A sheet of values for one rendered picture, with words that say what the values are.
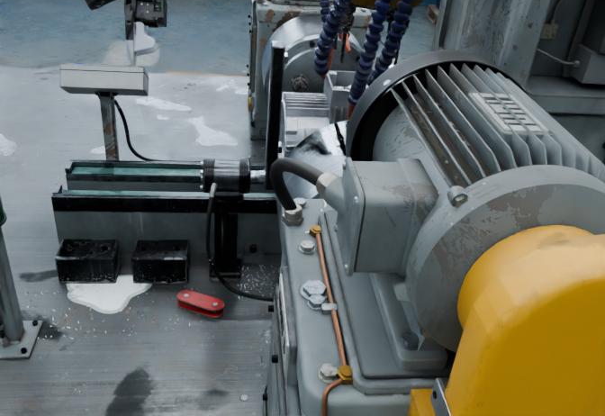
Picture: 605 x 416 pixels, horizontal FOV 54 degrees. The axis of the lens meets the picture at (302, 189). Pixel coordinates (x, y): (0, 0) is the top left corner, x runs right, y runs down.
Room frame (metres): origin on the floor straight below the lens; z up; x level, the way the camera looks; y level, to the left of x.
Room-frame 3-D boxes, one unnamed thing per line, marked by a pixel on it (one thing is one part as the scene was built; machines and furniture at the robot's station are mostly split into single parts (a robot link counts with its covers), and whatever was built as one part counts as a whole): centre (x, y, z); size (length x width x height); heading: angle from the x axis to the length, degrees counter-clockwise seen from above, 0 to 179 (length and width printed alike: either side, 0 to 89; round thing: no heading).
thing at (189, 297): (0.77, 0.16, 0.81); 0.09 x 0.03 x 0.02; 74
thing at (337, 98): (1.04, -0.09, 1.11); 0.12 x 0.11 x 0.07; 98
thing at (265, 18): (1.62, 0.04, 0.99); 0.35 x 0.31 x 0.37; 8
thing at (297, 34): (1.38, 0.00, 1.04); 0.37 x 0.25 x 0.25; 8
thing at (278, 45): (0.88, 0.06, 1.12); 0.04 x 0.03 x 0.26; 98
